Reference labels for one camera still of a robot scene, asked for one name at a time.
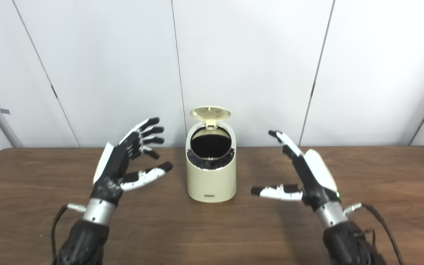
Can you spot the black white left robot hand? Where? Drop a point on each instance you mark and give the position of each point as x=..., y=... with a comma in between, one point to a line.
x=112, y=173

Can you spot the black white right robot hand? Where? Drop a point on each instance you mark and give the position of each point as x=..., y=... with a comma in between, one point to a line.
x=317, y=180

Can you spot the round cream bin lid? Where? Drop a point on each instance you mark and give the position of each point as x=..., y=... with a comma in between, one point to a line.
x=210, y=113

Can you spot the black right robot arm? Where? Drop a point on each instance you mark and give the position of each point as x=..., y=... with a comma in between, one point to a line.
x=348, y=243

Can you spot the cream-colored bin body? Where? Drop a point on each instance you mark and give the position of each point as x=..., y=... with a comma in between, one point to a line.
x=210, y=180

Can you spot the black bin liner bag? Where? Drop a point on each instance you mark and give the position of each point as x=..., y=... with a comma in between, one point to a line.
x=210, y=147

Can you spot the small grey wall tag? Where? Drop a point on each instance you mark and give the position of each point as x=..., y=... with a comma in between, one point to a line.
x=4, y=111

